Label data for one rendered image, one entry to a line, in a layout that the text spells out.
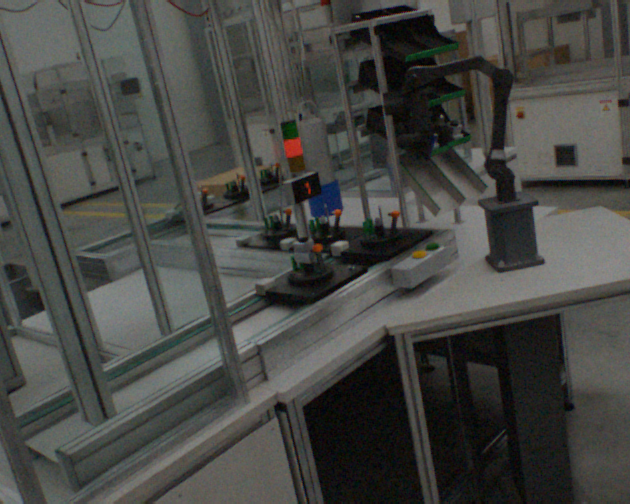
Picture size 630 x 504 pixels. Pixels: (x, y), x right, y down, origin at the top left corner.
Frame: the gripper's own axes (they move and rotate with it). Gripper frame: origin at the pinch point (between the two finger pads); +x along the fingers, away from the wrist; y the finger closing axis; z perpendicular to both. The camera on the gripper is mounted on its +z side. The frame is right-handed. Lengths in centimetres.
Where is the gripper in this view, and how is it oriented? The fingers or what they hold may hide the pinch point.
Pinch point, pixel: (425, 149)
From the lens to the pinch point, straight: 216.8
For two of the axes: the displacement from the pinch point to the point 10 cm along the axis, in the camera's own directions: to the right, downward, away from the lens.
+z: -7.2, -0.6, 6.9
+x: 2.0, 9.4, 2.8
